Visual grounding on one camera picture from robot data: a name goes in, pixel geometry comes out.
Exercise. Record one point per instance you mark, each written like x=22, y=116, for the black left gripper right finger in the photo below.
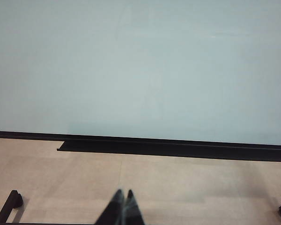
x=133, y=212

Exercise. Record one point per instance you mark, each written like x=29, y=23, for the black whiteboard stand leg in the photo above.
x=5, y=209

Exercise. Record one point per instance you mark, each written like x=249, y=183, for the black whiteboard pen tray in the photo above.
x=178, y=148

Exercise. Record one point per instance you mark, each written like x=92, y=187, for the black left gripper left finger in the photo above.
x=113, y=212

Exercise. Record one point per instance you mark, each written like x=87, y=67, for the white whiteboard with black frame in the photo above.
x=135, y=70

